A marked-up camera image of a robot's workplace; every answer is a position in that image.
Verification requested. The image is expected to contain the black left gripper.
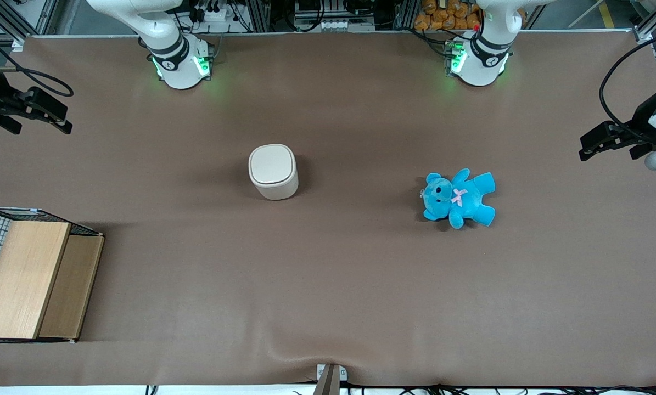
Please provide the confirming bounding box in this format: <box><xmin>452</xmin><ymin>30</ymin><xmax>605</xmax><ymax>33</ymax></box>
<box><xmin>579</xmin><ymin>89</ymin><xmax>656</xmax><ymax>161</ymax></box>

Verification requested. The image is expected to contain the light wooden board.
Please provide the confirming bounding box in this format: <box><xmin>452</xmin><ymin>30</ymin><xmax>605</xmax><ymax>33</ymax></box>
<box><xmin>0</xmin><ymin>221</ymin><xmax>71</xmax><ymax>340</ymax></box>

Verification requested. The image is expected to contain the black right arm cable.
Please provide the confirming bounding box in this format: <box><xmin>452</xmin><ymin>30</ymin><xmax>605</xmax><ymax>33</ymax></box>
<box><xmin>0</xmin><ymin>25</ymin><xmax>75</xmax><ymax>98</ymax></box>

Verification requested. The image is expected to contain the aluminium frame post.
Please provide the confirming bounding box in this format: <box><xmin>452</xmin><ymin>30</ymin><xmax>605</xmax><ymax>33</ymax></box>
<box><xmin>632</xmin><ymin>0</ymin><xmax>656</xmax><ymax>43</ymax></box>
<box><xmin>0</xmin><ymin>0</ymin><xmax>59</xmax><ymax>53</ymax></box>

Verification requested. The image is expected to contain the grey metal bracket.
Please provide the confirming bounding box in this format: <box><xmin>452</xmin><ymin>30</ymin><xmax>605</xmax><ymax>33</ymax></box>
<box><xmin>312</xmin><ymin>363</ymin><xmax>348</xmax><ymax>395</ymax></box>

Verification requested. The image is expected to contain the dark wooden board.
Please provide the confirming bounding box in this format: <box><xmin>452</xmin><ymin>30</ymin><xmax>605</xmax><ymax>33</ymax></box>
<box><xmin>38</xmin><ymin>235</ymin><xmax>105</xmax><ymax>340</ymax></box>

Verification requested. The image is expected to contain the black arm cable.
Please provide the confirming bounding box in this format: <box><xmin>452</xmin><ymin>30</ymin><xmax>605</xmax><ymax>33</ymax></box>
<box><xmin>599</xmin><ymin>32</ymin><xmax>656</xmax><ymax>144</ymax></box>
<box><xmin>0</xmin><ymin>25</ymin><xmax>75</xmax><ymax>98</ymax></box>

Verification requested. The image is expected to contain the orange plush toys pile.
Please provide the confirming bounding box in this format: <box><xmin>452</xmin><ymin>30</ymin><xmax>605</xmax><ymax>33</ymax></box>
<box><xmin>414</xmin><ymin>0</ymin><xmax>527</xmax><ymax>31</ymax></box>

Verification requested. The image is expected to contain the blue teddy bear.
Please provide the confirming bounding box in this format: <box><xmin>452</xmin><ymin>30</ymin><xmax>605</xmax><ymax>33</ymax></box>
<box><xmin>420</xmin><ymin>168</ymin><xmax>497</xmax><ymax>230</ymax></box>

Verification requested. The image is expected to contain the brown table mat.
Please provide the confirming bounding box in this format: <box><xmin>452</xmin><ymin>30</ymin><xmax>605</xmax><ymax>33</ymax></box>
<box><xmin>0</xmin><ymin>30</ymin><xmax>656</xmax><ymax>387</ymax></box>

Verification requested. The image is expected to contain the white power strip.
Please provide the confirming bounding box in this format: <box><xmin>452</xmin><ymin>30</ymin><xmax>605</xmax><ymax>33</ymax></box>
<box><xmin>295</xmin><ymin>19</ymin><xmax>376</xmax><ymax>32</ymax></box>

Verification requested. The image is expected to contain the white lidded trash can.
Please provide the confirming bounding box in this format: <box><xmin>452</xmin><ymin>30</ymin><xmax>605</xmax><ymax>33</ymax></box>
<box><xmin>248</xmin><ymin>144</ymin><xmax>299</xmax><ymax>201</ymax></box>

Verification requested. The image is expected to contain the power strip with black plugs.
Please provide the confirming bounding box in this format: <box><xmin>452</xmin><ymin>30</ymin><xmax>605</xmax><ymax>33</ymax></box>
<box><xmin>188</xmin><ymin>0</ymin><xmax>238</xmax><ymax>24</ymax></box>

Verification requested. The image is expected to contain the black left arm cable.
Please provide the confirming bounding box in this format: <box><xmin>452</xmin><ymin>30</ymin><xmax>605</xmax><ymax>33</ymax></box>
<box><xmin>599</xmin><ymin>32</ymin><xmax>656</xmax><ymax>144</ymax></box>

